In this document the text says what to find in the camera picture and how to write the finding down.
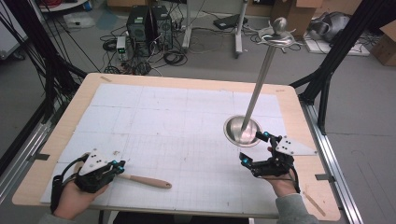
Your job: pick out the thin wooden stick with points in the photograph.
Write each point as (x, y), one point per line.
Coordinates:
(314, 203)

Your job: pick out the black frame post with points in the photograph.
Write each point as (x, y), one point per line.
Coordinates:
(336, 56)
(37, 49)

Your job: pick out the person's left hand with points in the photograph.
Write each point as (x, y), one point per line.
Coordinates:
(74, 202)

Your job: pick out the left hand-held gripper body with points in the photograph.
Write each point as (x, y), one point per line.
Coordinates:
(93, 174)

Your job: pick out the tall cardboard box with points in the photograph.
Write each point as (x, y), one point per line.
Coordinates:
(295, 15)

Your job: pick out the white grid paper mat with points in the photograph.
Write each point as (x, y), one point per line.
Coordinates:
(174, 140)

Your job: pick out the round white table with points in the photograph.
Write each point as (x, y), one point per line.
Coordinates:
(62, 4)

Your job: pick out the white floor stand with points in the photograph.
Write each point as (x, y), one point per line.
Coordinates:
(238, 31)

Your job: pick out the grey bag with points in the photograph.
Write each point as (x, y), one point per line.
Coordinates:
(333, 26)

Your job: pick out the wooden ladle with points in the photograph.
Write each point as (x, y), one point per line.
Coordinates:
(146, 181)

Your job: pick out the white floor board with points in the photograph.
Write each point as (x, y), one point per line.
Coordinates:
(336, 46)

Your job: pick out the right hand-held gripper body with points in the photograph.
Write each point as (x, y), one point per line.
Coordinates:
(274, 168)

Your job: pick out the tall metal stand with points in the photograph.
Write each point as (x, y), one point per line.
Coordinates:
(258, 90)

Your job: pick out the small device with green light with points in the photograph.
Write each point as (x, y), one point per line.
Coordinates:
(121, 46)

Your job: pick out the black computer tower green label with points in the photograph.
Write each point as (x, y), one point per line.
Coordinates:
(138, 31)

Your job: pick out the flat black box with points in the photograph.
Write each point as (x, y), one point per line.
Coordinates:
(229, 21)

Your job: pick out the aluminium frame rail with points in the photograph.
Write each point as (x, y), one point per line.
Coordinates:
(21, 158)
(333, 168)

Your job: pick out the black tape strip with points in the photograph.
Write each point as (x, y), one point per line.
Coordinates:
(40, 156)
(324, 177)

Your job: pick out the person's right hand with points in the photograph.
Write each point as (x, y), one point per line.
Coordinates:
(283, 186)

